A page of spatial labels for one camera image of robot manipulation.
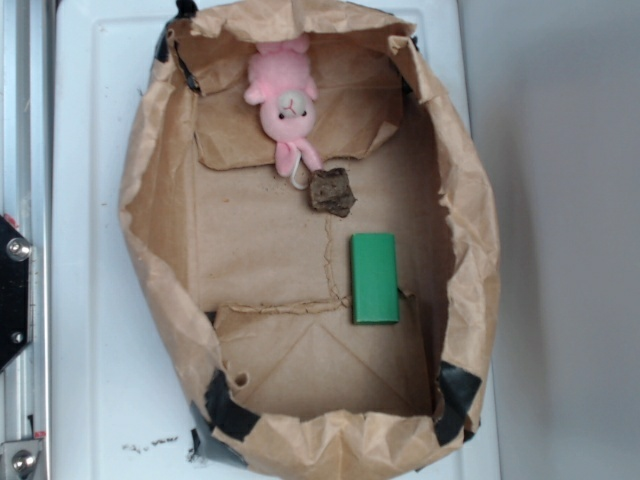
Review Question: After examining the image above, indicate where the black mounting bracket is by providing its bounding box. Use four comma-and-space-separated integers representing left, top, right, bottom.
0, 216, 33, 372

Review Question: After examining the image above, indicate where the pink plush bunny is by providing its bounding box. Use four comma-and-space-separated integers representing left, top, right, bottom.
244, 34, 323, 190

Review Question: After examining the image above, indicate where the aluminium frame rail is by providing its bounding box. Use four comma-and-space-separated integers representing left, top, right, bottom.
1, 1, 55, 479

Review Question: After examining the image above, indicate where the green rectangular block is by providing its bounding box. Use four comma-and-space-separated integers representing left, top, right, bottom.
350, 233, 400, 325

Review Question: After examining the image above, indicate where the brown crumbly block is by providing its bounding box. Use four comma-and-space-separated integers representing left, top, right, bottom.
309, 167, 356, 218

